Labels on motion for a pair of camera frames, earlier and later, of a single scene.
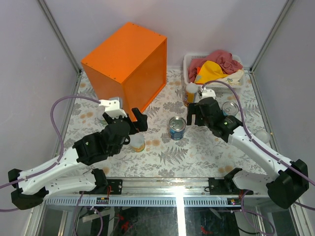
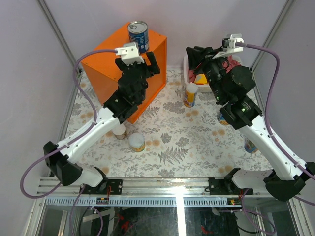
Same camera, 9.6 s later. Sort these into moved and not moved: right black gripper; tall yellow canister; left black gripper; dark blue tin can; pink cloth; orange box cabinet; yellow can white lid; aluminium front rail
Moved: left black gripper; right black gripper; dark blue tin can
Not moved: aluminium front rail; yellow can white lid; tall yellow canister; orange box cabinet; pink cloth
